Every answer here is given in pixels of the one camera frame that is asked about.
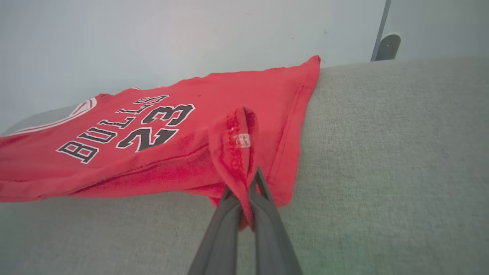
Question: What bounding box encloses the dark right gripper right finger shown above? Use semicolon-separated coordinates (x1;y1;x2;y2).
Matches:
248;167;304;275

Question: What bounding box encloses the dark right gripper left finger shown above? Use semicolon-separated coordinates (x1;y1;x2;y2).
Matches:
187;187;243;275

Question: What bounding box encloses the red Bulls basketball jersey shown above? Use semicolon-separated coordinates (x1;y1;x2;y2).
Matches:
0;55;321;231

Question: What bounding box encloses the grey fabric sofa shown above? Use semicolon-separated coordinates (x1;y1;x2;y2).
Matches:
0;55;489;275

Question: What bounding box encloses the dark rounded metal bracket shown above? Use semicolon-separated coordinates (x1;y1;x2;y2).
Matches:
375;34;402;61

